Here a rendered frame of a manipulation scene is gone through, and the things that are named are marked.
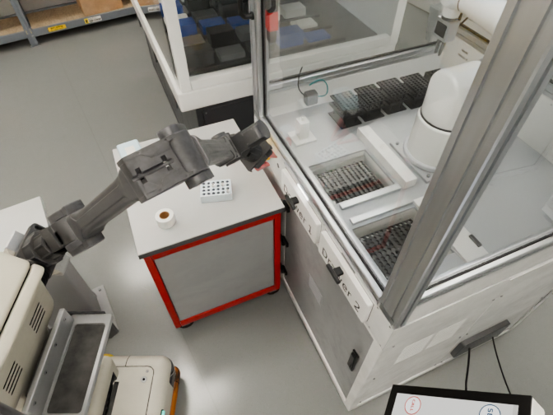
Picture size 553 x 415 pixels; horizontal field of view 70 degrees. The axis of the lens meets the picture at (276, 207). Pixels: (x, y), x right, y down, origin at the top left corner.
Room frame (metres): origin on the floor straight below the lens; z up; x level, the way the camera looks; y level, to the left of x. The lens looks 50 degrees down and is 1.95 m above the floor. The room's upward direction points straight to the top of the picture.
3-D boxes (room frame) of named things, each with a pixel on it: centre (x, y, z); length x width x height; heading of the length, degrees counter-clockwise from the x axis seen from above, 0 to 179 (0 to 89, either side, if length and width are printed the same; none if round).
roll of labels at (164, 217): (0.94, 0.42, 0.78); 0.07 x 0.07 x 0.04
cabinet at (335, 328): (1.07, -0.54, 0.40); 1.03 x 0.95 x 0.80; 23
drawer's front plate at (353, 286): (0.64, -0.21, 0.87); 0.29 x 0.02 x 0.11; 23
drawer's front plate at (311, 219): (0.93, -0.08, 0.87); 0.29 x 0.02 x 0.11; 23
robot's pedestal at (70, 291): (0.88, 1.01, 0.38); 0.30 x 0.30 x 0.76; 31
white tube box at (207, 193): (1.08, 0.24, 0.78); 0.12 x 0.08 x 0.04; 97
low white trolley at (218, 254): (1.19, 0.36, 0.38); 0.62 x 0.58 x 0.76; 23
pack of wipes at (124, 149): (1.30, 0.63, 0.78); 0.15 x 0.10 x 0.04; 29
